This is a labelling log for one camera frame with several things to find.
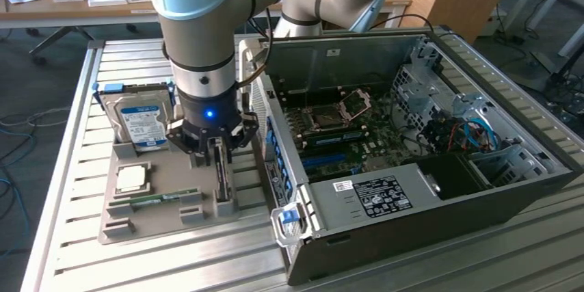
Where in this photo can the white desk frame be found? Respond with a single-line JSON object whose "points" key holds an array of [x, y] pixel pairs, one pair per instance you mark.
{"points": [[573, 40]]}

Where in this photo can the black desk leg with caster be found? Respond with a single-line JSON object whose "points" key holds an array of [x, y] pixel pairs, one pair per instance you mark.
{"points": [[59, 37]]}

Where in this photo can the open black PC case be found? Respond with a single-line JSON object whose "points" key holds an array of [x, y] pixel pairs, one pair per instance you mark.
{"points": [[411, 230]]}

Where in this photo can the hard disk in blue carrier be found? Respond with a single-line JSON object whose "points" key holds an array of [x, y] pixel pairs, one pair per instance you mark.
{"points": [[137, 124]]}

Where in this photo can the green motherboard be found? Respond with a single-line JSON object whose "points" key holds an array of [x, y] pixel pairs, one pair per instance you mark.
{"points": [[379, 141]]}

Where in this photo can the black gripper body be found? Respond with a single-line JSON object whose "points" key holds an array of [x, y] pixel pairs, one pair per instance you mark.
{"points": [[210, 114]]}

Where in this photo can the metal socket cover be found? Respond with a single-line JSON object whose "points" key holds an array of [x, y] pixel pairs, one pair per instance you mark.
{"points": [[366, 102]]}

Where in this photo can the metal disk bay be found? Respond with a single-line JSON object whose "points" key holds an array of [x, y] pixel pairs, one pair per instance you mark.
{"points": [[521, 163]]}

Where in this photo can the blue expansion slot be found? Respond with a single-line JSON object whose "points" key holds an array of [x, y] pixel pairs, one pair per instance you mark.
{"points": [[325, 160]]}

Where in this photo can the green GPU with black fan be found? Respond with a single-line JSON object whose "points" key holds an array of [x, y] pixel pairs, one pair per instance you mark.
{"points": [[223, 175]]}

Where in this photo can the CPU socket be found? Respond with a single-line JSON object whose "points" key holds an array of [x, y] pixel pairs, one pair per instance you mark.
{"points": [[326, 117]]}

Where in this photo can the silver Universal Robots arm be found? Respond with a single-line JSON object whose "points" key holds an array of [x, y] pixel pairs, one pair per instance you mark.
{"points": [[201, 32]]}

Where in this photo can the green RAM stick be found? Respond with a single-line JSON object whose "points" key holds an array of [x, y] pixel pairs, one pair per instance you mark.
{"points": [[151, 199]]}

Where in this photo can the grey power supply unit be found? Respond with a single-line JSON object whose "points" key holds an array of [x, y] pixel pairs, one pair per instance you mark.
{"points": [[338, 210]]}

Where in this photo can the blue case latch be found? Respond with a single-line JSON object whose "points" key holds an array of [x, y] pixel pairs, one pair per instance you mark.
{"points": [[287, 217]]}

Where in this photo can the grey parts rack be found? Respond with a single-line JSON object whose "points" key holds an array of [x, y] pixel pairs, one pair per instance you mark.
{"points": [[174, 182]]}

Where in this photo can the black plastic fan shroud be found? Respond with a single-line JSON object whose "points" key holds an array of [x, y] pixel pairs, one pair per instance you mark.
{"points": [[457, 175]]}

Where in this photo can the silver CPU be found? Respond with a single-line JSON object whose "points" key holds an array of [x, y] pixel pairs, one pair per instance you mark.
{"points": [[131, 177]]}

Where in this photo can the metal drive cage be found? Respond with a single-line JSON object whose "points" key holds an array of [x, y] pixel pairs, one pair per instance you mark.
{"points": [[425, 97]]}

